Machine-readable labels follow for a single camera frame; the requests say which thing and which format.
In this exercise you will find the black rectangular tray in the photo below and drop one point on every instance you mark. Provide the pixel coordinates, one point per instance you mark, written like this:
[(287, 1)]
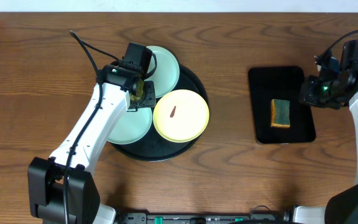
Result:
[(279, 83)]

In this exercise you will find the mint plate with red stain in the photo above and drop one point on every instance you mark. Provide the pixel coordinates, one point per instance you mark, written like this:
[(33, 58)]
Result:
[(167, 71)]

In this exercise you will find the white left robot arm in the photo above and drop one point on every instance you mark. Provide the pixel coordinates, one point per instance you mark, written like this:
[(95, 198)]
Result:
[(61, 188)]

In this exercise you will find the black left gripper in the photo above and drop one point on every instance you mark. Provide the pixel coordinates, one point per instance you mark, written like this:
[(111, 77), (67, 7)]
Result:
[(146, 96)]

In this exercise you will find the yellow plate with stain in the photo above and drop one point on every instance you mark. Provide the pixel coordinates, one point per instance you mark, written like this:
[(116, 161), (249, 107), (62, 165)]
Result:
[(181, 116)]

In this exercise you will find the orange green scrub sponge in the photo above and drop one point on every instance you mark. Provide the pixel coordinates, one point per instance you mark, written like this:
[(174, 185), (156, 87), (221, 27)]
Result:
[(280, 113)]

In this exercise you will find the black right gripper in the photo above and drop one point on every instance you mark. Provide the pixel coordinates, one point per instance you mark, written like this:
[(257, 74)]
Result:
[(306, 94)]

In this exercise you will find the round black tray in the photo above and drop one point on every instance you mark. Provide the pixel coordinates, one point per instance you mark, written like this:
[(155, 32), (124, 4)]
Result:
[(152, 146)]

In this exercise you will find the plain mint green plate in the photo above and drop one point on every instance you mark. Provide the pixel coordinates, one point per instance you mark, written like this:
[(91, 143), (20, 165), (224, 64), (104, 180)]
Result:
[(131, 127)]

